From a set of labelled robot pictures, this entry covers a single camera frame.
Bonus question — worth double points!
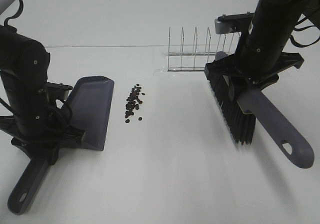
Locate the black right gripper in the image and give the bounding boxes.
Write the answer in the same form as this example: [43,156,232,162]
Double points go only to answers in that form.
[204,33,304,89]

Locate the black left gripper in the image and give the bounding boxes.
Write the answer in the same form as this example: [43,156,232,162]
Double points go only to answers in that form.
[9,93,86,164]

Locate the purple brush black bristles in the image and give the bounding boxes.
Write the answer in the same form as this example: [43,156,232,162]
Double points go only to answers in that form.
[204,51,315,169]

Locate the purple plastic dustpan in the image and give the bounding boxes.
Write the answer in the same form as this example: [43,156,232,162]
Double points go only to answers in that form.
[7,76,114,215]

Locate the pile of coffee beans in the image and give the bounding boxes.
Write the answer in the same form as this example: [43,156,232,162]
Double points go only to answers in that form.
[124,83,146,124]

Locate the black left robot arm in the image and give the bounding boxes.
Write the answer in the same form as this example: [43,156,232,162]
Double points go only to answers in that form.
[0,26,85,165]

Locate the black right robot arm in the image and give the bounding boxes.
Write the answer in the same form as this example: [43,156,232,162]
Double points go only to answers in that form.
[204,0,320,88]

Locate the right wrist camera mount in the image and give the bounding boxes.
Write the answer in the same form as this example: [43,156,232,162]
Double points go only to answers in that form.
[214,12,254,35]

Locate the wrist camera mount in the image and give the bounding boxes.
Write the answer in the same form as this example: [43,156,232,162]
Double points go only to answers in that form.
[46,82,73,105]
[214,12,254,35]

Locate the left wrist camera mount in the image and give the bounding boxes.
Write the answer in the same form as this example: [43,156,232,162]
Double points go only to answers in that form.
[46,82,73,105]

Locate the chrome wire dish rack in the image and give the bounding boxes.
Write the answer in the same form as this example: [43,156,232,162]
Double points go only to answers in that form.
[154,26,241,74]

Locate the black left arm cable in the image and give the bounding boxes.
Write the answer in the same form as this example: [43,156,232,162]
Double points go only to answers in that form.
[0,0,73,134]

